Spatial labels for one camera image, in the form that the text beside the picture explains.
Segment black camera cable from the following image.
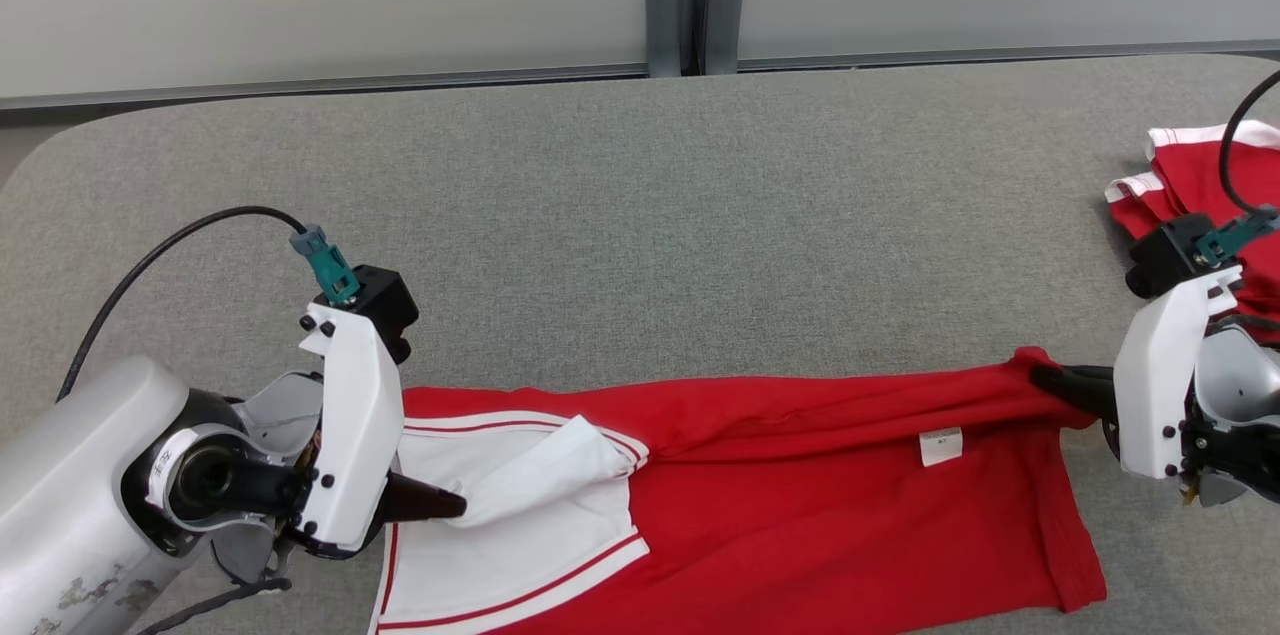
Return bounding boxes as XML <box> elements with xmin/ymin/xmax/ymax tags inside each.
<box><xmin>55</xmin><ymin>205</ymin><xmax>312</xmax><ymax>404</ymax></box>
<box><xmin>1217</xmin><ymin>69</ymin><xmax>1280</xmax><ymax>219</ymax></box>

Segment grey rounded post foot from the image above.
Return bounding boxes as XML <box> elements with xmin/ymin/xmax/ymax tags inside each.
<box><xmin>644</xmin><ymin>0</ymin><xmax>684</xmax><ymax>79</ymax></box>
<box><xmin>704</xmin><ymin>0</ymin><xmax>747</xmax><ymax>77</ymax></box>

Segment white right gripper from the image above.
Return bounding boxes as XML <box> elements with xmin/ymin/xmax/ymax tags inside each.
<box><xmin>1029</xmin><ymin>264</ymin><xmax>1244</xmax><ymax>482</ymax></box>

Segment black left camera cable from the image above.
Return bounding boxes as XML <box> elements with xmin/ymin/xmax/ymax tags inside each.
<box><xmin>55</xmin><ymin>205</ymin><xmax>312</xmax><ymax>404</ymax></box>

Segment thin twisted left arm cable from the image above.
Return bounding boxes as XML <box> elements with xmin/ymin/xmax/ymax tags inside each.
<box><xmin>133</xmin><ymin>573</ymin><xmax>293</xmax><ymax>635</ymax></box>

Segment teal right camera connector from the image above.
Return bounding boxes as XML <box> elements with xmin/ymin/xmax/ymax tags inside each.
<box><xmin>1194</xmin><ymin>204</ymin><xmax>1280</xmax><ymax>269</ymax></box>

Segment grey wall base rail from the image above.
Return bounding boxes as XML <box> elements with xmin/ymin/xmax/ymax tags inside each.
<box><xmin>0</xmin><ymin>62</ymin><xmax>652</xmax><ymax>112</ymax></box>
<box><xmin>737</xmin><ymin>39</ymin><xmax>1280</xmax><ymax>72</ymax></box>

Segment red Bulls shorts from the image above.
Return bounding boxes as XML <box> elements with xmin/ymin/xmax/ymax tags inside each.
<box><xmin>1104</xmin><ymin>119</ymin><xmax>1280</xmax><ymax>348</ymax></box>

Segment black right camera cable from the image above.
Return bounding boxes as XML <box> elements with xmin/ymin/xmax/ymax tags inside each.
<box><xmin>1217</xmin><ymin>69</ymin><xmax>1280</xmax><ymax>219</ymax></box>

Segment red and white t-shirt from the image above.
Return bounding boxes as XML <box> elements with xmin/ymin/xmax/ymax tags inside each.
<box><xmin>365</xmin><ymin>345</ymin><xmax>1110</xmax><ymax>635</ymax></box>

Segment teal left camera connector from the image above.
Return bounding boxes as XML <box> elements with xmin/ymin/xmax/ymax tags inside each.
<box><xmin>288</xmin><ymin>223</ymin><xmax>362</xmax><ymax>307</ymax></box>

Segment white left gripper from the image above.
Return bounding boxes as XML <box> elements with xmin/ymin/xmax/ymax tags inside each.
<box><xmin>294</xmin><ymin>300</ymin><xmax>469</xmax><ymax>557</ymax></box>

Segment teal camera connector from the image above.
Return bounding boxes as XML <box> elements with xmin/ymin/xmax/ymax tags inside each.
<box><xmin>1194</xmin><ymin>204</ymin><xmax>1280</xmax><ymax>269</ymax></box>
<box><xmin>288</xmin><ymin>223</ymin><xmax>362</xmax><ymax>307</ymax></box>

